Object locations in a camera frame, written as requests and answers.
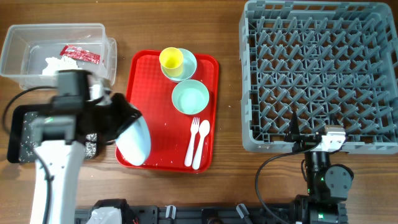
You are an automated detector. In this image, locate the black food waste tray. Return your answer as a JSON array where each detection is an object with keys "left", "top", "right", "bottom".
[{"left": 7, "top": 104, "right": 88, "bottom": 167}]

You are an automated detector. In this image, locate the red serving tray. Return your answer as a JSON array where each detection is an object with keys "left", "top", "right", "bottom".
[{"left": 125, "top": 50, "right": 219, "bottom": 174}]

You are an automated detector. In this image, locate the white plastic spoon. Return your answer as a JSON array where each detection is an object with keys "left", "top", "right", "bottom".
[{"left": 192, "top": 120, "right": 210, "bottom": 170}]

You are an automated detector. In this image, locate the white napkin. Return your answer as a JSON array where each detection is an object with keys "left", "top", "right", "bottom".
[{"left": 42, "top": 56, "right": 81, "bottom": 76}]

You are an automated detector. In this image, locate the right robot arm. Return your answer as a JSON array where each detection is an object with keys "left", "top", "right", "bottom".
[{"left": 284, "top": 113, "right": 354, "bottom": 223}]

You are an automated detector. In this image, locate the yellow plastic cup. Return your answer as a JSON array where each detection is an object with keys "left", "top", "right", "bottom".
[{"left": 159, "top": 47, "right": 184, "bottom": 77}]

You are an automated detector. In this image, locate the red snack wrapper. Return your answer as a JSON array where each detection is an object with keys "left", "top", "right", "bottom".
[{"left": 60, "top": 45, "right": 101, "bottom": 64}]

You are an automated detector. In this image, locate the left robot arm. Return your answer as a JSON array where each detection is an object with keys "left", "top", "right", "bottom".
[{"left": 30, "top": 70, "right": 151, "bottom": 223}]

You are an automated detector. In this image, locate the light blue small bowl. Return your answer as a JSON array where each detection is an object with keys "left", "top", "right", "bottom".
[{"left": 161, "top": 48, "right": 197, "bottom": 83}]

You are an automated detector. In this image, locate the white plastic fork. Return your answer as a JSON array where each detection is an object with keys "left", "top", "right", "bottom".
[{"left": 184, "top": 117, "right": 200, "bottom": 167}]

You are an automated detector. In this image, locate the mint green bowl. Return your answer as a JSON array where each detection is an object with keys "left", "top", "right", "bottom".
[{"left": 172, "top": 80, "right": 210, "bottom": 115}]

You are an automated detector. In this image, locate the food scraps and rice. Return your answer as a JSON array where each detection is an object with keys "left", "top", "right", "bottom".
[{"left": 19, "top": 112, "right": 98, "bottom": 164}]

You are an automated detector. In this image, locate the clear plastic waste bin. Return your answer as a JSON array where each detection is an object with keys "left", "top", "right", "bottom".
[{"left": 1, "top": 23, "right": 117, "bottom": 90}]

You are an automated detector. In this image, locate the light blue plate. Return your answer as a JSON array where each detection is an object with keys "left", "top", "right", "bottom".
[{"left": 116, "top": 115, "right": 151, "bottom": 166}]

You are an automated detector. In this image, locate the grey dishwasher rack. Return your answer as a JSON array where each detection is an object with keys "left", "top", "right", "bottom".
[{"left": 239, "top": 1, "right": 397, "bottom": 154}]

